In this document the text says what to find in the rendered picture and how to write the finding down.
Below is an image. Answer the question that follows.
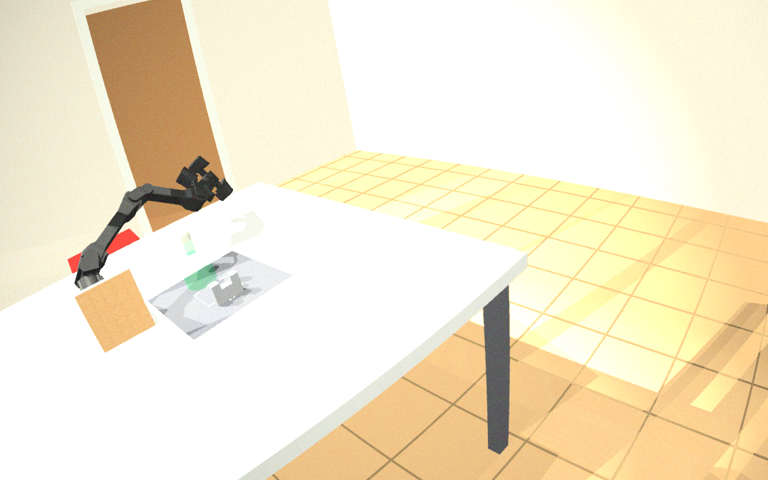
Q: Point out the grey mat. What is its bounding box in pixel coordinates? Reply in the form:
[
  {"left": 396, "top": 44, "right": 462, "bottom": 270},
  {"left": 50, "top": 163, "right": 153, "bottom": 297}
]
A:
[{"left": 148, "top": 251, "right": 293, "bottom": 340}]

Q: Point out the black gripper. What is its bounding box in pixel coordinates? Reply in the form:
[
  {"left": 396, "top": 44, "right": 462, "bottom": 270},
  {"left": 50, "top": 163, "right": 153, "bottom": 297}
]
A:
[{"left": 189, "top": 156, "right": 233, "bottom": 201}]

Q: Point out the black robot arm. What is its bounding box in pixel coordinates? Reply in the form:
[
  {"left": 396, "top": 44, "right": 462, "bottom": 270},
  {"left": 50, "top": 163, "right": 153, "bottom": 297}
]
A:
[{"left": 74, "top": 167, "right": 215, "bottom": 291}]

